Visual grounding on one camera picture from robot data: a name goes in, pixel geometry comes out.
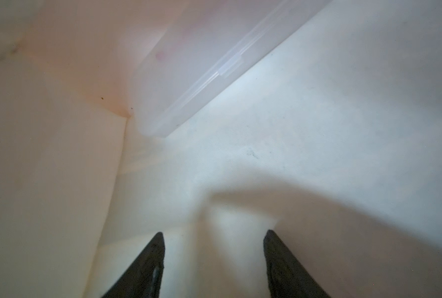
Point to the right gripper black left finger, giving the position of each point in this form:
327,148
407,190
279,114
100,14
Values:
142,279

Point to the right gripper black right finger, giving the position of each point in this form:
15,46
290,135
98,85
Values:
287,278

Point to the white printed canvas tote bag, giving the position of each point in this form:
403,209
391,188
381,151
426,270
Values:
333,140

